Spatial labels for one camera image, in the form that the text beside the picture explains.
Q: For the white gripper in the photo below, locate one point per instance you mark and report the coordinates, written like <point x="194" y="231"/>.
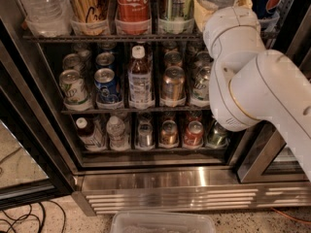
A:
<point x="230" y="20"/>

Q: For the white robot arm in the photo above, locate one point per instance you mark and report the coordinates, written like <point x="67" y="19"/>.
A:
<point x="225" y="107"/>

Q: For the gold can middle shelf front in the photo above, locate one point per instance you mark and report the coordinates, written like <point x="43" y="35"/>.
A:
<point x="173" y="86"/>

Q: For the gold can shelf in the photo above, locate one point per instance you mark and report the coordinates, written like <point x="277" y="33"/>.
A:
<point x="89" y="16"/>
<point x="168" y="134"/>
<point x="173" y="86"/>

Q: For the brown tea bottle white cap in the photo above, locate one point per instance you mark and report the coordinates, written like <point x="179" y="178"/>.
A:
<point x="140" y="78"/>

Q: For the green can bottom shelf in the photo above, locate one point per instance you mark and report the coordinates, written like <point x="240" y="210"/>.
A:
<point x="217" y="136"/>

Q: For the gold can bottom shelf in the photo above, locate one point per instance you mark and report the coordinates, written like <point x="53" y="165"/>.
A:
<point x="168" y="134"/>

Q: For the red can bottom shelf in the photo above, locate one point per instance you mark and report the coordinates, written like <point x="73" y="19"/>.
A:
<point x="193" y="134"/>

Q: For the gold can top shelf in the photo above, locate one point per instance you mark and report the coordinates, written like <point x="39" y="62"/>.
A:
<point x="89" y="16"/>

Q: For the blue can middle shelf front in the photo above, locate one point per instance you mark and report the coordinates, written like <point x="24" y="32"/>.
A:
<point x="108" y="88"/>

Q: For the stainless steel drinks fridge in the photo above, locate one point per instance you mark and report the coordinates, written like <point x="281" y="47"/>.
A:
<point x="108" y="181"/>

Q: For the silver can bottom shelf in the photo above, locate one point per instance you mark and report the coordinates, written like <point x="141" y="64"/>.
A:
<point x="145" y="136"/>

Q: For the small water bottle bottom shelf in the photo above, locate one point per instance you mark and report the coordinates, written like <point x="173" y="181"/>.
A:
<point x="119" y="138"/>

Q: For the brown bottle bottom left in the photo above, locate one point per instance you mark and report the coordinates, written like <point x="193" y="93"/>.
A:
<point x="90" y="134"/>

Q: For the left glass fridge door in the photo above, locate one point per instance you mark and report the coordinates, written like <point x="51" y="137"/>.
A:
<point x="31" y="170"/>

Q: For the green silver tall can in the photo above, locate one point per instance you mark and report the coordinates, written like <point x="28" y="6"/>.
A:
<point x="175" y="16"/>

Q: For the silver can second row right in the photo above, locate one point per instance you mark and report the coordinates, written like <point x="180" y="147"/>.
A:
<point x="202" y="58"/>

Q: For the gold can second row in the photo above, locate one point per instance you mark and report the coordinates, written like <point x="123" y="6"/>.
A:
<point x="173" y="58"/>

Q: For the red Coca-Cola can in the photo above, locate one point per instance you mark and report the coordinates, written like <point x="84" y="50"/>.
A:
<point x="133" y="15"/>

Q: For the green white can middle right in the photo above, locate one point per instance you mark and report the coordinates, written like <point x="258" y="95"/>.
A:
<point x="200" y="89"/>

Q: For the green white can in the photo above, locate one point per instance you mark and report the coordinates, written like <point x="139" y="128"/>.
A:
<point x="200" y="89"/>
<point x="76" y="97"/>

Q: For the blue can second row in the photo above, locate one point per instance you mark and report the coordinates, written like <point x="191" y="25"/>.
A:
<point x="105" y="60"/>

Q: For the silver can behind left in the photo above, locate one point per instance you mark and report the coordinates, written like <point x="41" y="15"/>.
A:
<point x="73" y="61"/>

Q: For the green white can front left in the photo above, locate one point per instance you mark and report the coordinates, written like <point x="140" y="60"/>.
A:
<point x="76" y="97"/>

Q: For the clear plastic bin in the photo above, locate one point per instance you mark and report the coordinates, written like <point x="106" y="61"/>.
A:
<point x="159" y="222"/>

